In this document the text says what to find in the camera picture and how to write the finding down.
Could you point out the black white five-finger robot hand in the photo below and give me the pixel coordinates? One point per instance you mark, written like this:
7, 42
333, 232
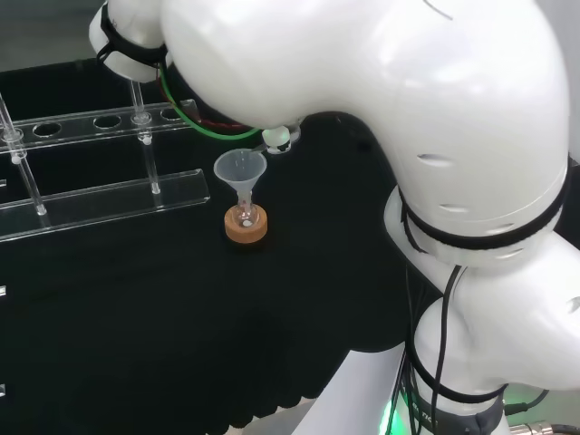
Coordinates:
278, 138

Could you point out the translucent plastic funnel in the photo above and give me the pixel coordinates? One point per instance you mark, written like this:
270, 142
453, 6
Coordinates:
239, 170

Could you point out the small round-bottom glass flask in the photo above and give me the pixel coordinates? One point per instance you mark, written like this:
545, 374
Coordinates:
245, 217

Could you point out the clear acrylic funnel stand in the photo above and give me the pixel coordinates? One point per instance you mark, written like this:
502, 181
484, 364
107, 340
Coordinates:
104, 195

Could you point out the black bench cloth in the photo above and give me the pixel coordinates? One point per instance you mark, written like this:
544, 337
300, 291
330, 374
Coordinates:
136, 317

